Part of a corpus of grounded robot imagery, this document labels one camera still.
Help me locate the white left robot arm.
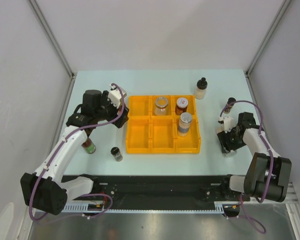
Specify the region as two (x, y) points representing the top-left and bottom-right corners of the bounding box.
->
(20, 83), (129, 216)

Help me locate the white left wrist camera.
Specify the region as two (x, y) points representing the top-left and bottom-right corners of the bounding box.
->
(108, 84), (122, 109)

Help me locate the green-label sauce bottle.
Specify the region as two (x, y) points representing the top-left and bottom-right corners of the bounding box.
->
(81, 138), (96, 154)

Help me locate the blue-label pearl jar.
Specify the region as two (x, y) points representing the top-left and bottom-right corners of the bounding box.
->
(216, 126), (237, 158)
(177, 112), (193, 137)

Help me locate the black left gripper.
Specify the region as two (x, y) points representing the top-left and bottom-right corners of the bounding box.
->
(94, 91), (129, 128)

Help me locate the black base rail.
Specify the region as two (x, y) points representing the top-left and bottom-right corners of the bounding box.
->
(85, 175), (240, 207)

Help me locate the black-cap squeeze bottle right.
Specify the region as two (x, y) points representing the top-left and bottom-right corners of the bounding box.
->
(194, 77), (208, 100)

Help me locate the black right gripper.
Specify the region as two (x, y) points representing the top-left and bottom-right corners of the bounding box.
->
(217, 126), (246, 154)

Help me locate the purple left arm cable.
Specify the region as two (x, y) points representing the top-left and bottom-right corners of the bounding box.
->
(27, 83), (127, 223)

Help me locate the white slotted cable duct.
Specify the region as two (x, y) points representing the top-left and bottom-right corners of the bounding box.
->
(61, 201), (240, 215)

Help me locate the yellow six-compartment tray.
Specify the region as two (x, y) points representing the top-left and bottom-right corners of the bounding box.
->
(125, 95), (201, 154)

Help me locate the small black-lid spice jar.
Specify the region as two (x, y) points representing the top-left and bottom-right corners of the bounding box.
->
(110, 146), (123, 162)

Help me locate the tall red sauce bottle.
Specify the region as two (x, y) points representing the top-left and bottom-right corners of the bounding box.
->
(117, 106), (129, 118)

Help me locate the clear flask-shaped glass jar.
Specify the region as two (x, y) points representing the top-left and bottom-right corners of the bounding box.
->
(154, 96), (171, 116)

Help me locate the dark spice shaker upper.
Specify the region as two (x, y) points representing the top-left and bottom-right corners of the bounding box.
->
(223, 97), (236, 114)

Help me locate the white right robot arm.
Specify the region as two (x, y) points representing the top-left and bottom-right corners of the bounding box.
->
(216, 112), (292, 203)

